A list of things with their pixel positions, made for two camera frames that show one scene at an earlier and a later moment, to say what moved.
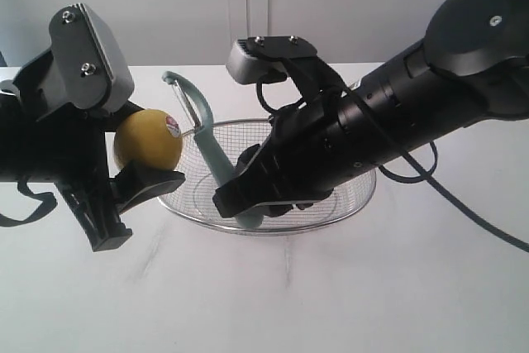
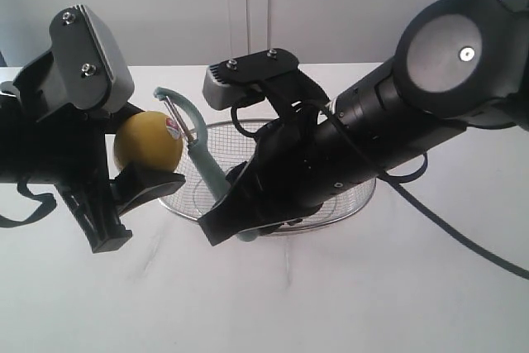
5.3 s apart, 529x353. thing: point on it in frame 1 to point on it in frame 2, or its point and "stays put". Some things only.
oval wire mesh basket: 204,201 stays put
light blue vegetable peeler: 199,113 to 193,121
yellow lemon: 151,135 stays put
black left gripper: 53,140 stays put
